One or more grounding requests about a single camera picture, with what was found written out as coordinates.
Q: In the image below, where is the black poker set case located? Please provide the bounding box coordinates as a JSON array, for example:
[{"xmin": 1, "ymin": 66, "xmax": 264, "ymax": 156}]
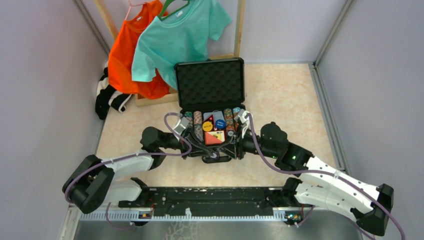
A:
[{"xmin": 174, "ymin": 57, "xmax": 246, "ymax": 163}]

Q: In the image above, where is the yellow round button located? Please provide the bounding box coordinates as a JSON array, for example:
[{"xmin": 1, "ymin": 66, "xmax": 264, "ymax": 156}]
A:
[{"xmin": 202, "ymin": 121, "xmax": 214, "ymax": 132}]

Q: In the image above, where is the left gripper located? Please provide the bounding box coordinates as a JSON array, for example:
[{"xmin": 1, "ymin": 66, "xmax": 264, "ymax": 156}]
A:
[{"xmin": 160, "ymin": 125, "xmax": 214, "ymax": 160}]

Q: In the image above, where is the red black triangle marker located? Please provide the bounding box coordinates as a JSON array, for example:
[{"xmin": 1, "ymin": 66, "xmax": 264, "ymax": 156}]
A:
[{"xmin": 203, "ymin": 112, "xmax": 214, "ymax": 123}]

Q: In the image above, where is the tan blue chip row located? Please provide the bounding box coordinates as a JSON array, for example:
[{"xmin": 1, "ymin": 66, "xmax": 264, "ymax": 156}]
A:
[{"xmin": 193, "ymin": 111, "xmax": 203, "ymax": 142}]

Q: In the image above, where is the wooden clothes rack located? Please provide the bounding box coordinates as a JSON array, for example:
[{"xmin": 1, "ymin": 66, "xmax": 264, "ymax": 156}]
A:
[{"xmin": 93, "ymin": 0, "xmax": 246, "ymax": 107}]

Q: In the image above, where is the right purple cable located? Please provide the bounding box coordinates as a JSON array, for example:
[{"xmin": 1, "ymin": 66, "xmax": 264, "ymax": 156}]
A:
[{"xmin": 246, "ymin": 114, "xmax": 407, "ymax": 240}]

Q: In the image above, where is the green multicolour chip row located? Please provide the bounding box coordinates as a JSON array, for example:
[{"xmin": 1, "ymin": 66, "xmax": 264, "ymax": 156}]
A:
[{"xmin": 223, "ymin": 108, "xmax": 234, "ymax": 128}]

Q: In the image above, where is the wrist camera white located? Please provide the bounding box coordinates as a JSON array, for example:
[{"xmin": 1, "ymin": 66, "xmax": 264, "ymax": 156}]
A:
[
  {"xmin": 234, "ymin": 109, "xmax": 251, "ymax": 139},
  {"xmin": 172, "ymin": 116, "xmax": 189, "ymax": 136}
]

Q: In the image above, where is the orange t-shirt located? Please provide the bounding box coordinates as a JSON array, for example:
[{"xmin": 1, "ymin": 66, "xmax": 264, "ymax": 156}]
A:
[{"xmin": 108, "ymin": 0, "xmax": 170, "ymax": 100}]

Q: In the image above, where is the black white striped garment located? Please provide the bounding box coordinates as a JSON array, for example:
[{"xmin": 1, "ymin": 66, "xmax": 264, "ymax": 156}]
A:
[{"xmin": 95, "ymin": 62, "xmax": 133, "ymax": 120}]

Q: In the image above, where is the purple cable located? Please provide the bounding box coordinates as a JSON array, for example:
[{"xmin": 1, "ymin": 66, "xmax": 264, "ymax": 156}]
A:
[
  {"xmin": 246, "ymin": 114, "xmax": 407, "ymax": 240},
  {"xmin": 63, "ymin": 112, "xmax": 193, "ymax": 230}
]

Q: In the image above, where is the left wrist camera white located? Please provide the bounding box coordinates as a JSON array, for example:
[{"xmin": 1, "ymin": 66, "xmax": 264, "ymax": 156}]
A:
[{"xmin": 172, "ymin": 116, "xmax": 189, "ymax": 136}]

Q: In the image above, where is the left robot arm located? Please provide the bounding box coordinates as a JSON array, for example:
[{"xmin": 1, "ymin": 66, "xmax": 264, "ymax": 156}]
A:
[{"xmin": 62, "ymin": 126, "xmax": 219, "ymax": 214}]

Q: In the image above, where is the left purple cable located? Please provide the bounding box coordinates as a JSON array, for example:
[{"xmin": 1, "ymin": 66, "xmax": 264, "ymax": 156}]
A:
[{"xmin": 63, "ymin": 112, "xmax": 193, "ymax": 230}]

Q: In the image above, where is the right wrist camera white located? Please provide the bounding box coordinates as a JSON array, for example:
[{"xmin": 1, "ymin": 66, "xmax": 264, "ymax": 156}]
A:
[{"xmin": 234, "ymin": 109, "xmax": 251, "ymax": 139}]

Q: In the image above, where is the blue backed card deck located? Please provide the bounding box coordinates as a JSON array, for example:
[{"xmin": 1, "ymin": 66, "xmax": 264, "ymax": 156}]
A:
[{"xmin": 203, "ymin": 110, "xmax": 225, "ymax": 121}]

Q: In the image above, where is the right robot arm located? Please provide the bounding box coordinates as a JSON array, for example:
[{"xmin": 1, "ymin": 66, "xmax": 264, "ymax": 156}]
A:
[{"xmin": 216, "ymin": 121, "xmax": 394, "ymax": 237}]

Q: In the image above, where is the green blue chip row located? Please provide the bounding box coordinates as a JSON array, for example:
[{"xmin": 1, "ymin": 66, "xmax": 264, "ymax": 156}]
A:
[{"xmin": 184, "ymin": 111, "xmax": 193, "ymax": 124}]

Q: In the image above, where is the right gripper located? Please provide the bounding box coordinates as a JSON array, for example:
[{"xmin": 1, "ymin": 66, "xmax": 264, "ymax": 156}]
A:
[{"xmin": 217, "ymin": 123, "xmax": 278, "ymax": 159}]

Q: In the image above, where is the red playing card box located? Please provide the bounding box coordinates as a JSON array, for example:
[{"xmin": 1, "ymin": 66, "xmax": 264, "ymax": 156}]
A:
[{"xmin": 204, "ymin": 130, "xmax": 226, "ymax": 146}]

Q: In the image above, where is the orange red chip row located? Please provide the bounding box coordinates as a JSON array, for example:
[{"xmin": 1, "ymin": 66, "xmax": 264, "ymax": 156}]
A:
[{"xmin": 232, "ymin": 107, "xmax": 241, "ymax": 123}]

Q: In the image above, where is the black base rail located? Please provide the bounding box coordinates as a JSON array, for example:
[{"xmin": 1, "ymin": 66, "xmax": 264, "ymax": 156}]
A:
[{"xmin": 118, "ymin": 187, "xmax": 301, "ymax": 217}]

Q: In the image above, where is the blue round button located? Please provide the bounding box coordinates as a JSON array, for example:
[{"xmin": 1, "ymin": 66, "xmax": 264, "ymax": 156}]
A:
[{"xmin": 215, "ymin": 119, "xmax": 227, "ymax": 130}]

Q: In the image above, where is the teal t-shirt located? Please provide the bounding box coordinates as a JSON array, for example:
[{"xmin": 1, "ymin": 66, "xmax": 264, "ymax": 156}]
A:
[{"xmin": 131, "ymin": 0, "xmax": 232, "ymax": 89}]

